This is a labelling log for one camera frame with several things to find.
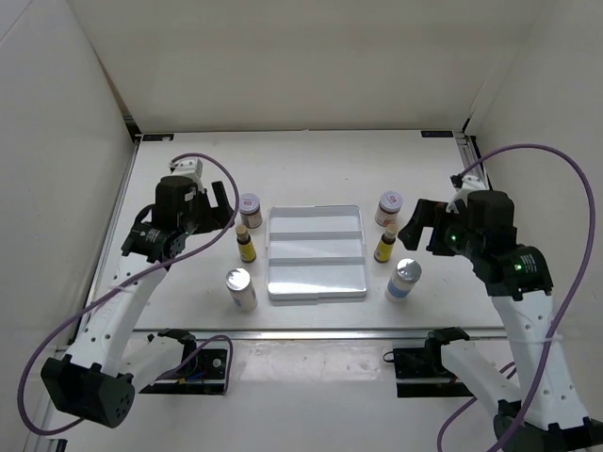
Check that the white bottle silver lid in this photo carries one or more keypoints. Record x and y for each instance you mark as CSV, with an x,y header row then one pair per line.
x,y
240,286

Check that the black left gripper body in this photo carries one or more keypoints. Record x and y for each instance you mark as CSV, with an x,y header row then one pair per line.
x,y
189,221

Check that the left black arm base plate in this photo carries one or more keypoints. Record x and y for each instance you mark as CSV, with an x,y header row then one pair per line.
x,y
206,374

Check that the yellow bottle cork cap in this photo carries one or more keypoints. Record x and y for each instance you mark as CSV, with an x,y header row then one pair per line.
x,y
246,249
385,246

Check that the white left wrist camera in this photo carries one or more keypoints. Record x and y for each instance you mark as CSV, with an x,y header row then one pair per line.
x,y
189,167

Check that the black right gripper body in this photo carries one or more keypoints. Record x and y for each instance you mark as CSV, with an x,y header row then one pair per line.
x,y
459,236

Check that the brown jar red lid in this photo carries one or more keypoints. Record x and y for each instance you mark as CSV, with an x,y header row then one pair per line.
x,y
389,205
250,210

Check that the white bottle blue label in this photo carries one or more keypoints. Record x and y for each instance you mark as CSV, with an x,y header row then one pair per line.
x,y
405,276

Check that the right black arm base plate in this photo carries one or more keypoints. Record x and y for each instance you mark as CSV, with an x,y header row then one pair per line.
x,y
416,378

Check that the white three-compartment tray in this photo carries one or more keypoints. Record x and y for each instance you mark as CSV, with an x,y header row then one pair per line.
x,y
316,254

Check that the aluminium frame rail front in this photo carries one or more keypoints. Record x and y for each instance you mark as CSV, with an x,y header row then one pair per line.
x,y
318,334

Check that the black corner label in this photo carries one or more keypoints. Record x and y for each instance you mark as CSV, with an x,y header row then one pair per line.
x,y
436,133
157,137

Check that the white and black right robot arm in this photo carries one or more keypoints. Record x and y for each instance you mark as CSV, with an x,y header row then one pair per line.
x,y
542,412

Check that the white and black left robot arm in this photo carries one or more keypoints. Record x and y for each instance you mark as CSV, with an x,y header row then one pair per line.
x,y
96,380

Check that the right black corner label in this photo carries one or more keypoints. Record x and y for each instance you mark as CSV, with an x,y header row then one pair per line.
x,y
436,133

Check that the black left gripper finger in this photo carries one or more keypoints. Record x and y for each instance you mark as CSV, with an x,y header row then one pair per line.
x,y
220,195
214,218

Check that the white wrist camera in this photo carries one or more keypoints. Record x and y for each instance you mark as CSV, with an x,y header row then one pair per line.
x,y
464,185
189,167

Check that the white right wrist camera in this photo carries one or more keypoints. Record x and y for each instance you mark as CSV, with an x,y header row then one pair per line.
x,y
464,185

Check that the left black corner label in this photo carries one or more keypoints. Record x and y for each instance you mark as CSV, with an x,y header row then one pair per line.
x,y
157,137

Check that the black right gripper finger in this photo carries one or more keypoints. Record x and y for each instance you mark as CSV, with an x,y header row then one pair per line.
x,y
411,233
426,212

